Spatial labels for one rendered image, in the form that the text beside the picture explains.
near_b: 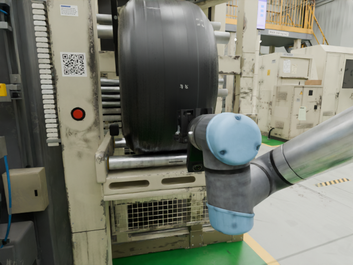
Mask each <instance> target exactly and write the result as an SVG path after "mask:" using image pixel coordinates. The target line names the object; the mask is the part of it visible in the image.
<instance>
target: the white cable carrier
mask: <svg viewBox="0 0 353 265"><path fill-rule="evenodd" d="M31 2H32V3H33V4H32V8H34V9H33V14H34V15H33V19H35V20H36V21H34V25H36V26H35V31H36V32H35V36H37V37H36V41H37V42H39V43H37V44H36V46H37V47H39V48H38V49H37V52H38V53H42V54H38V58H42V59H39V60H38V62H39V63H41V64H39V68H41V69H40V70H39V73H40V74H41V75H40V78H41V79H42V80H41V81H40V82H41V84H45V85H41V88H42V89H43V90H42V91H41V92H42V94H46V95H43V99H44V100H43V104H45V105H44V108H45V110H44V113H45V114H46V115H45V118H48V119H46V120H45V123H49V124H46V128H47V129H46V131H47V133H48V134H47V137H49V138H48V139H60V129H59V119H58V113H56V112H58V109H57V104H55V103H57V99H55V98H56V94H55V93H56V90H55V85H52V84H55V80H52V79H55V78H54V71H53V70H54V69H53V66H51V65H53V61H52V56H51V55H52V53H51V43H50V33H49V23H48V13H47V3H46V1H32V0H31ZM48 146H59V143H58V142H54V143H48Z"/></svg>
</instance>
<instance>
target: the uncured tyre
mask: <svg viewBox="0 0 353 265"><path fill-rule="evenodd" d="M142 7H151V8H142ZM156 8H165V9H156ZM195 17H198V18H201V19H203V20H204V23H205V28H206V29H205V28H202V27H197V26H196V22H195ZM118 66H119V89H120V106H121V119H122V129H123V134H124V138H125V142H126V146H127V147H128V148H130V149H131V150H132V151H133V152H134V153H136V154H138V155H141V154H159V153H169V152H186V151H188V144H182V143H179V141H175V140H173V135H175V133H176V132H177V131H178V120H177V110H181V109H194V108H212V114H215V109H216V103H217V95H218V87H219V58H218V51H217V43H216V38H215V33H214V30H213V27H212V25H211V22H210V21H209V19H208V18H207V17H206V15H205V14H204V13H203V11H202V10H201V8H200V7H199V6H198V5H196V4H193V3H191V2H189V1H180V0H129V1H128V2H127V3H126V4H125V5H124V6H123V7H122V8H121V9H120V14H119V23H118ZM179 82H189V91H179Z"/></svg>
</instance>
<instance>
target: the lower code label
mask: <svg viewBox="0 0 353 265"><path fill-rule="evenodd" d="M60 59H61V70H62V76H68V77H87V68H86V54H85V53H73V52H60Z"/></svg>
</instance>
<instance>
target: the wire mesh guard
mask: <svg viewBox="0 0 353 265"><path fill-rule="evenodd" d="M241 115H245V116H247V117H256V119H255V123H256V124H257V125H258V115H259V114H241ZM105 124H108V121H105ZM105 129H107V130H108V129H109V127H108V126H106V127H105ZM124 150H131V149H124ZM118 151H120V150H118ZM124 155H125V152H124ZM129 155H131V154H129ZM115 156H122V155H115ZM196 193H201V192H196ZM196 193H195V194H196ZM187 194H191V222H187V212H189V211H187V208H188V207H187V203H190V202H187V199H188V198H187ZM180 195H185V194H180ZM167 196H168V195H167ZM170 196H172V204H171V205H172V213H167V214H172V224H170V225H169V224H167V225H161V226H159V224H164V223H159V221H158V224H152V225H158V226H153V227H149V221H151V220H149V219H148V225H145V226H148V227H145V228H139V227H140V226H139V223H138V226H137V227H138V228H136V229H134V226H133V229H128V230H120V232H115V218H114V216H117V215H118V214H117V215H114V211H118V210H117V206H121V208H122V200H115V201H121V205H117V202H116V210H114V209H113V207H114V205H113V202H114V201H113V200H110V214H111V230H112V236H116V235H123V234H129V233H136V232H145V231H152V230H161V229H169V228H177V227H185V226H193V225H201V224H206V223H210V220H209V219H208V220H201V219H204V218H201V215H203V214H201V210H200V221H196V219H192V216H195V215H192V193H186V198H184V199H186V207H184V208H186V216H181V217H186V220H184V221H186V222H183V221H181V222H183V223H178V222H179V221H178V213H180V212H178V204H183V203H178V194H177V199H174V200H177V208H174V209H177V212H176V213H177V217H174V218H177V221H175V222H177V223H175V224H173V205H176V204H173V196H174V195H170ZM159 197H162V206H166V205H163V201H168V200H163V197H164V196H159ZM200 197H201V196H200ZM204 197H205V199H206V192H205V196H204ZM147 198H148V197H147ZM149 198H152V204H153V202H158V201H153V197H149ZM157 198H158V196H157ZM194 198H198V197H194ZM138 199H142V210H143V208H148V206H147V207H143V203H149V202H143V198H137V203H132V204H137V208H138ZM127 200H133V199H126V201H127ZM196 202H201V201H196ZM132 204H126V205H132ZM167 205H169V204H167ZM157 206H158V205H157ZM200 206H202V205H200ZM203 206H206V205H203ZM152 207H156V206H152ZM193 207H197V206H193ZM137 208H132V213H128V208H127V209H122V210H127V214H121V215H127V218H126V219H130V218H128V214H132V219H133V209H137ZM182 208H183V207H182ZM165 210H169V209H165ZM204 210H208V209H204ZM155 211H159V210H155ZM163 211H164V210H163ZM195 211H198V210H195ZM146 212H150V211H146ZM153 212H154V211H153ZM136 213H142V212H136ZM143 213H144V212H143ZM181 213H183V212H181ZM167 214H162V215H167ZM205 214H208V213H205ZM158 215H159V214H158ZM158 215H152V216H158ZM196 215H197V214H196ZM143 217H144V216H143ZM145 217H148V216H145ZM135 218H139V217H135ZM205 218H206V217H205ZM165 219H169V218H165ZM116 220H117V224H116V225H117V227H118V225H120V224H118V220H122V223H121V224H122V228H120V229H124V228H123V224H125V223H123V218H122V219H116ZM156 220H160V219H156ZM163 220H164V218H163ZM192 220H195V221H192ZM153 221H154V219H153ZM138 222H144V220H143V221H138ZM130 223H134V222H130ZM167 223H170V222H167ZM127 224H129V223H127ZM142 226H144V225H142ZM127 228H132V227H127Z"/></svg>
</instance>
